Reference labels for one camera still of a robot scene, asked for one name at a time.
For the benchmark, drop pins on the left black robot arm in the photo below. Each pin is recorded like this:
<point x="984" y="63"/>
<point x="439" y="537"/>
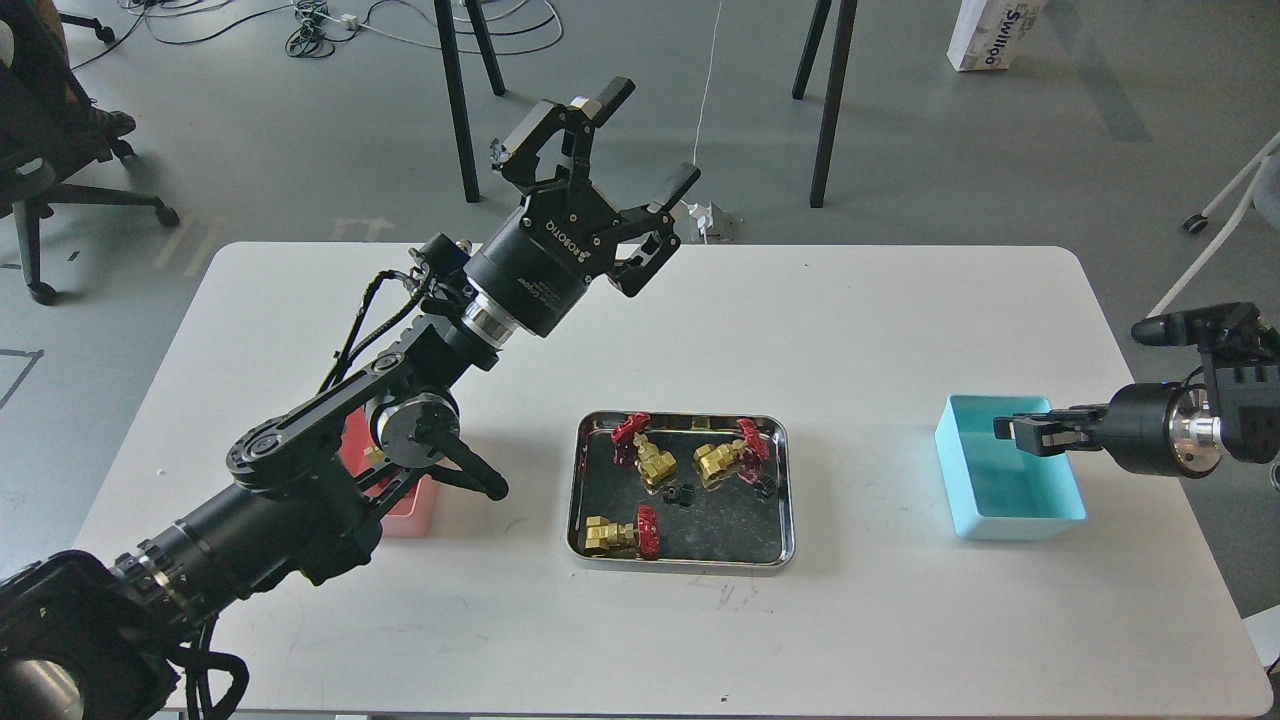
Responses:
<point x="84" y="640"/>

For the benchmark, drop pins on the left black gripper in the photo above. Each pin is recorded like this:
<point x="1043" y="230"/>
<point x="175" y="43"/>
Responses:
<point x="550" y="265"/>

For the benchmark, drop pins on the black gear centre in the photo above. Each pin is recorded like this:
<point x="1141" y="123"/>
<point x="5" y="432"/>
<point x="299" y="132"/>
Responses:
<point x="679" y="494"/>

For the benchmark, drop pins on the white cardboard box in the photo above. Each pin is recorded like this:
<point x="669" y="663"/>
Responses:
<point x="988" y="34"/>

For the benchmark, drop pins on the white power adapter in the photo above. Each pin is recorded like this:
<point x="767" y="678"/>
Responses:
<point x="711" y="224"/>

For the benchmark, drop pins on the black office chair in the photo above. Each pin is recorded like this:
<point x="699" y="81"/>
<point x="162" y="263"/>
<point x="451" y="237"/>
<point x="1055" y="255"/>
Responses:
<point x="48" y="136"/>

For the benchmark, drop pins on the black table leg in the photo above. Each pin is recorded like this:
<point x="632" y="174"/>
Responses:
<point x="838" y="64"/>
<point x="454" y="82"/>

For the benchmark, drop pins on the brass valve bottom left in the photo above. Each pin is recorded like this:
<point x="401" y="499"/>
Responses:
<point x="641" y="537"/>

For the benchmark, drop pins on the black table leg right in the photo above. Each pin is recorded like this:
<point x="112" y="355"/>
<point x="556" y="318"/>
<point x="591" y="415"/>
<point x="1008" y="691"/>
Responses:
<point x="838" y="64"/>

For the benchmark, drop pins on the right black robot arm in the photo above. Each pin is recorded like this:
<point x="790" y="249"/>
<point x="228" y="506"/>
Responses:
<point x="1238" y="351"/>

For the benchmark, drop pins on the silver metal tray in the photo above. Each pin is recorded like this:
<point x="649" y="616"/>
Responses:
<point x="729" y="528"/>

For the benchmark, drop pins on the brass valve top left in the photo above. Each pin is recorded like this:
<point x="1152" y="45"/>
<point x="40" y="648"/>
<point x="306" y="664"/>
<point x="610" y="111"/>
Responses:
<point x="654" y="465"/>

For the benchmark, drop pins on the light blue plastic box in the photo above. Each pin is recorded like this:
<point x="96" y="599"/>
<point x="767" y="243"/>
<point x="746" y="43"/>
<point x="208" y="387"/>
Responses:
<point x="997" y="492"/>

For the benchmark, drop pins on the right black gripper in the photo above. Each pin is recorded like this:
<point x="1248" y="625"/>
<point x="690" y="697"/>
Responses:
<point x="1161" y="429"/>

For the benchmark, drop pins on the black gear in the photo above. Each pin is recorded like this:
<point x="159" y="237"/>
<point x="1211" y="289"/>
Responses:
<point x="679" y="494"/>
<point x="765" y="488"/>

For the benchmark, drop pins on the brass valve top right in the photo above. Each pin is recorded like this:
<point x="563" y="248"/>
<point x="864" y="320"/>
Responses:
<point x="743" y="457"/>

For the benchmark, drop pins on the pink plastic box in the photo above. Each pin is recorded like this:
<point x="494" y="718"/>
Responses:
<point x="411" y="517"/>

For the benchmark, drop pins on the black gear right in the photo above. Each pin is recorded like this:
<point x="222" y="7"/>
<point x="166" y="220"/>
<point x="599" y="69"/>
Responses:
<point x="765" y="488"/>

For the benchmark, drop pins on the black table leg left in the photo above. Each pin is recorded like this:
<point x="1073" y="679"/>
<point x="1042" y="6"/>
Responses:
<point x="454" y="82"/>

